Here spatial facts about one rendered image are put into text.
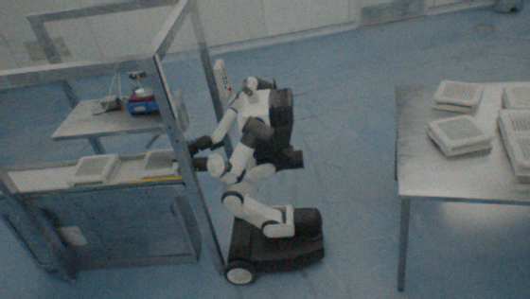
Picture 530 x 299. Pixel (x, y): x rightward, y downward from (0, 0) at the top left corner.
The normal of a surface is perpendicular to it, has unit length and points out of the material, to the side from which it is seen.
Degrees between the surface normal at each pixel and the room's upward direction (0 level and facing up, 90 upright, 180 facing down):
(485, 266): 0
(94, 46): 90
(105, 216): 90
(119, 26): 90
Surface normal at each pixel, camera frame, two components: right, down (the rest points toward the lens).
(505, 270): -0.15, -0.79
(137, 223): -0.05, 0.60
